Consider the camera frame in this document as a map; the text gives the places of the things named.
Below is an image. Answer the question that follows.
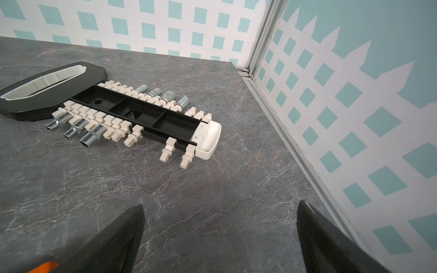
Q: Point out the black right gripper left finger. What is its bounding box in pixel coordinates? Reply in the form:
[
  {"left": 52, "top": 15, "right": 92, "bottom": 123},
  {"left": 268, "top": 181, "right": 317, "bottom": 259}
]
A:
[{"left": 28, "top": 204, "right": 146, "bottom": 273}]

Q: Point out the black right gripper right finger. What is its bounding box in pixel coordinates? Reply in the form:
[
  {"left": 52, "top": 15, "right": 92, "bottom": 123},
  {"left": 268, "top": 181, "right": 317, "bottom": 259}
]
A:
[{"left": 297, "top": 200, "right": 389, "bottom": 273}]

